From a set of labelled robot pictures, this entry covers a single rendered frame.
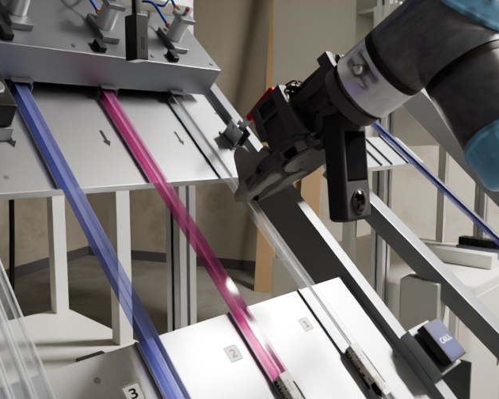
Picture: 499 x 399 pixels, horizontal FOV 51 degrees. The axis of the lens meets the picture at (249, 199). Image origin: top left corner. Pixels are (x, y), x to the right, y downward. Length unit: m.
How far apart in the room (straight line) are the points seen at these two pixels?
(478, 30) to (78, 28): 0.46
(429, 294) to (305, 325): 0.30
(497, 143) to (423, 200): 3.32
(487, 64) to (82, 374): 0.40
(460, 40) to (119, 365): 0.39
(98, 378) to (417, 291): 0.54
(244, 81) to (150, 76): 3.36
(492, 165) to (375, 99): 0.13
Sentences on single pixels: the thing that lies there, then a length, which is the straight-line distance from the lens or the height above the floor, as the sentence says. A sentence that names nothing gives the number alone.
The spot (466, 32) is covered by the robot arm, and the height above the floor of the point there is 1.11.
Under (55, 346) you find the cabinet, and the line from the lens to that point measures 1.13.
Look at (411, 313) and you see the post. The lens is 0.86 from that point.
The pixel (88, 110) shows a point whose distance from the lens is 0.68.
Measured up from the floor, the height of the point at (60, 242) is 0.79.
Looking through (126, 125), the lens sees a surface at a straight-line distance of 0.66.
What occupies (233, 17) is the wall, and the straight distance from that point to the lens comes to 4.18.
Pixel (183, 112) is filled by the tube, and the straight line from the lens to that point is 0.74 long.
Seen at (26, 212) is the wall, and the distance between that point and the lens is 4.34.
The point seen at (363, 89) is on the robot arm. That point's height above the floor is 1.07.
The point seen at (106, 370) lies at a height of 0.84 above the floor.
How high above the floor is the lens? 1.02
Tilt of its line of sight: 7 degrees down
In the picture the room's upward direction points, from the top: straight up
